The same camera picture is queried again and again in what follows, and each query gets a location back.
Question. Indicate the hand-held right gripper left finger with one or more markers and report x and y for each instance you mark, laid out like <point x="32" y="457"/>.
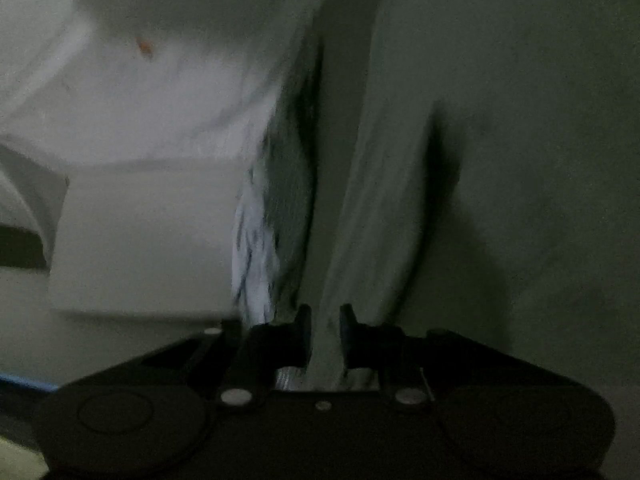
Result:
<point x="304" y="332"/>

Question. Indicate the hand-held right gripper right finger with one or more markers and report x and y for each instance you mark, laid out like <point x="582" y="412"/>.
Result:
<point x="346" y="332"/>

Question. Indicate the grey zip hoodie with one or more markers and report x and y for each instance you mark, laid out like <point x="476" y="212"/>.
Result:
<point x="380" y="210"/>

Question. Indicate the white board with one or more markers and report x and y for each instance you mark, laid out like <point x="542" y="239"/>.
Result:
<point x="150" y="240"/>

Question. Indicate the carrot printed white sheet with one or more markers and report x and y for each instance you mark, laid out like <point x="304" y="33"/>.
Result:
<point x="175" y="85"/>

